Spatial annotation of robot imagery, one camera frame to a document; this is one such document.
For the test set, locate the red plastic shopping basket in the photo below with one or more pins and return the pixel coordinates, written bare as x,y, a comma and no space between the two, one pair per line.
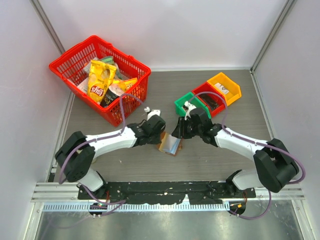
69,68

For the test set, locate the yellow plastic bin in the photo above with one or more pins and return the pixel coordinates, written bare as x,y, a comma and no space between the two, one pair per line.
234,89

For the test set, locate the green plastic bin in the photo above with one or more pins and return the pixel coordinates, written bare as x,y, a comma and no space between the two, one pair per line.
181,110

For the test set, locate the white cable duct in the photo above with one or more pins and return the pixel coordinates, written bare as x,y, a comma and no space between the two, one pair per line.
92,207

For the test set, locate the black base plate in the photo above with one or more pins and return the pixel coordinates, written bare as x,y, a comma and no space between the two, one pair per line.
171,192

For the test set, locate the yellow snack packet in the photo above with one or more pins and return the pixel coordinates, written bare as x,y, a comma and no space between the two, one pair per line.
125,84

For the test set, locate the dark item in red bin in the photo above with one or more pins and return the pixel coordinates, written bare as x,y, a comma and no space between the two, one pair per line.
212,101

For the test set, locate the red plastic bin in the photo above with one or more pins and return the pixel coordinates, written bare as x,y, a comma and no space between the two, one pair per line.
207,88

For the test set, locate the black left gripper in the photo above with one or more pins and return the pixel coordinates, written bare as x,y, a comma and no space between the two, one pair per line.
156,140

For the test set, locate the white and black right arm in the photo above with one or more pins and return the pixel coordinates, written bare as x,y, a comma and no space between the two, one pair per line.
274,167

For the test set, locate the brown leather card holder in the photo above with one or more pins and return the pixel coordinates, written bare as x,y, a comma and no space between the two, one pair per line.
169,145

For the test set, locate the yellow Lays chips bag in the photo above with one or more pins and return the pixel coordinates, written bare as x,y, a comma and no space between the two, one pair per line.
100,77

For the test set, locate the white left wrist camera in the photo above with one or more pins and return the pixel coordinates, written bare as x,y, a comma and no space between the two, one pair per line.
151,112

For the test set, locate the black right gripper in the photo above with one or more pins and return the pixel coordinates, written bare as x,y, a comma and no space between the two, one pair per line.
180,131

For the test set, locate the green snack packet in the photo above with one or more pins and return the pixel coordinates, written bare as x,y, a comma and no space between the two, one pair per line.
108,60

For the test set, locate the black and white cup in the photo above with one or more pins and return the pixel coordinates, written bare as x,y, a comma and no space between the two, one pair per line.
113,92

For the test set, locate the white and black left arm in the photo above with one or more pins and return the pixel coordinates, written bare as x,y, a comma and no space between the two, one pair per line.
78,152

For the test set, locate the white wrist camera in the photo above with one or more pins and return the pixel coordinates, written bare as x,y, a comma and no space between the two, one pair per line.
188,107
151,112

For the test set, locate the white label in yellow bin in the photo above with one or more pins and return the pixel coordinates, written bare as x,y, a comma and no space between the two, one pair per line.
222,88

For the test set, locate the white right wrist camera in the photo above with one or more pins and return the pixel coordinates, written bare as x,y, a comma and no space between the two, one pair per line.
188,107

